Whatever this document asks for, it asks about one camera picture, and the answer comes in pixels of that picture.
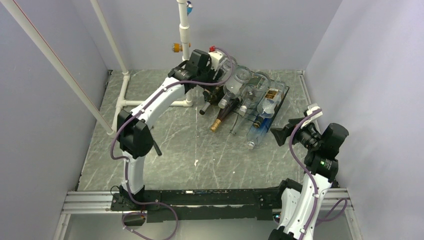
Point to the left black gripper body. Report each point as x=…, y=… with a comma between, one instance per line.
x=206, y=75

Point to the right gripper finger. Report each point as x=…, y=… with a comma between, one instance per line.
x=281, y=134
x=293, y=122

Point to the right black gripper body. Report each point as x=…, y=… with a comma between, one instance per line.
x=307, y=136

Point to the clear round cork-stoppered bottle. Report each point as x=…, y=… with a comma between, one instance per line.
x=224, y=68

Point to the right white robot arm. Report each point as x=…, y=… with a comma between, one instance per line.
x=301, y=203

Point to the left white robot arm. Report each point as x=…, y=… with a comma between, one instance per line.
x=134, y=127

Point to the blue square glass bottle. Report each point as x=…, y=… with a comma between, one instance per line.
x=257, y=132

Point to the dark green wine bottle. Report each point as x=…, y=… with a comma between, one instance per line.
x=212, y=96

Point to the clear square bottle black cap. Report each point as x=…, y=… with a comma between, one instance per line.
x=267, y=106

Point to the clear slim empty bottle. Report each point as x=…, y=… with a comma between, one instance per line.
x=242, y=121

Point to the clear bottle silver cap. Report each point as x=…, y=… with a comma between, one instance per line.
x=233, y=87

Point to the dark gold-foil wine bottle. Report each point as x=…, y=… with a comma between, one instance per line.
x=224, y=112

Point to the clear bottle dark label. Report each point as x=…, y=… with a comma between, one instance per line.
x=254, y=91

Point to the orange pipe clamp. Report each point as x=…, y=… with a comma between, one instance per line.
x=177, y=48

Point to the blue pipe clip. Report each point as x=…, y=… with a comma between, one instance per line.
x=189, y=7

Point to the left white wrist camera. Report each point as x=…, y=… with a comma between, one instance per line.
x=218, y=56

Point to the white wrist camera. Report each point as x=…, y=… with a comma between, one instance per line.
x=218, y=56
x=312, y=112

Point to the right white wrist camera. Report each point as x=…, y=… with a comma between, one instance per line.
x=312, y=112

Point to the black wire wine rack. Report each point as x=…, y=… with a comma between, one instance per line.
x=244, y=87

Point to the black handled metal tool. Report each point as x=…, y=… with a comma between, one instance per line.
x=157, y=149

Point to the aluminium frame rail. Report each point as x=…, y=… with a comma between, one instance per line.
x=85, y=202

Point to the white PVC pipe frame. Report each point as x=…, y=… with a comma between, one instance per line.
x=27, y=25

